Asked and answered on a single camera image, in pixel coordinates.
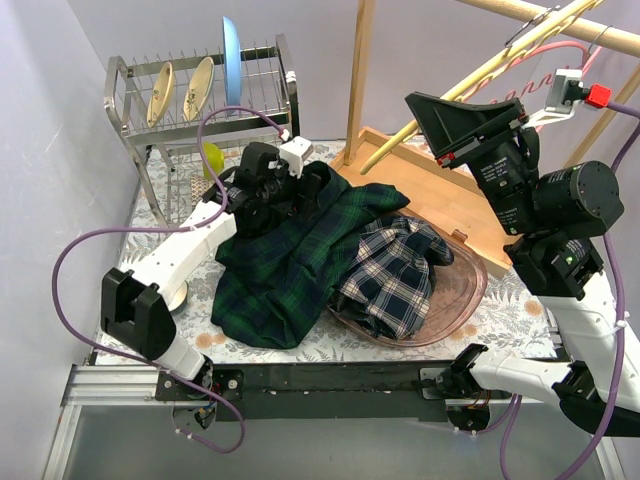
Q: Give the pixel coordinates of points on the cream plate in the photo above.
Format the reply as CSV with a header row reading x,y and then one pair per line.
x,y
198,89
161,95

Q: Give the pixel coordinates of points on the patterned cup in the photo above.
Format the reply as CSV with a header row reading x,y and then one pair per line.
x,y
199,185

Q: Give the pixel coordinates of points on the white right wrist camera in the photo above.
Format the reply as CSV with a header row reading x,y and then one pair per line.
x,y
598,97

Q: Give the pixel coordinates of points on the pink transparent tray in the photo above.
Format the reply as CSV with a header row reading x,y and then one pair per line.
x,y
457,294

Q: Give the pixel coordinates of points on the blue plate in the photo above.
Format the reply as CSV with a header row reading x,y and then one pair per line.
x,y
232,63

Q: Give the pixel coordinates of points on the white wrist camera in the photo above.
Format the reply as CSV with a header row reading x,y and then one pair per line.
x,y
598,97
294,153

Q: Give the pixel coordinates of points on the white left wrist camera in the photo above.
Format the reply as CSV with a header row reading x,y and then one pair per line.
x,y
294,153

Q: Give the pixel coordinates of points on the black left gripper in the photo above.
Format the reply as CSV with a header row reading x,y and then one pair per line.
x,y
288,185

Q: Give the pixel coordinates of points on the cream bowl dark rim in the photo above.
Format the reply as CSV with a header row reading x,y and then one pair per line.
x,y
179,298

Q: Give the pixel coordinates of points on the cream plate left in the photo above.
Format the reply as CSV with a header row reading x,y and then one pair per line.
x,y
161,95

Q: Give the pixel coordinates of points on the cream plate right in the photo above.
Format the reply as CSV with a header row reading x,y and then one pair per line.
x,y
198,89

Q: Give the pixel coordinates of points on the wooden clothes rack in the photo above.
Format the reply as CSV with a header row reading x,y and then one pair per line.
x,y
448,199

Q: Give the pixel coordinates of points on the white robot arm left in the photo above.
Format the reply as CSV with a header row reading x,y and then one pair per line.
x,y
134,303

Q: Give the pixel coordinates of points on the yellow-green bowl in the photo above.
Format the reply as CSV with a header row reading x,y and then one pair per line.
x,y
215,159

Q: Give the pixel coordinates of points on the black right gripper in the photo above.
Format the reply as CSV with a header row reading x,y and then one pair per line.
x,y
482,145

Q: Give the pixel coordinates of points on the navy cream plaid skirt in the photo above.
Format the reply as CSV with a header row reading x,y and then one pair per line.
x,y
388,286

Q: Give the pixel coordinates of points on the pink wavy hanger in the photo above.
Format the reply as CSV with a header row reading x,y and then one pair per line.
x,y
533,74

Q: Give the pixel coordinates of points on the steel dish rack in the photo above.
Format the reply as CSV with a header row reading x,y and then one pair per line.
x,y
166,156

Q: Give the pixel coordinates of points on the green tartan skirt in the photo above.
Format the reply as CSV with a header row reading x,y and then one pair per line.
x,y
274,287

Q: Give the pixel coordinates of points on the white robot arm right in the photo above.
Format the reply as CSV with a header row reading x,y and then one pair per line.
x,y
554,218

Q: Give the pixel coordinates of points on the yellow hanger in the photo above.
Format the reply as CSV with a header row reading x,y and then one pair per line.
x,y
547,26

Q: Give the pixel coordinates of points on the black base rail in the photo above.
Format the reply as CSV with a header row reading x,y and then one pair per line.
x,y
328,390

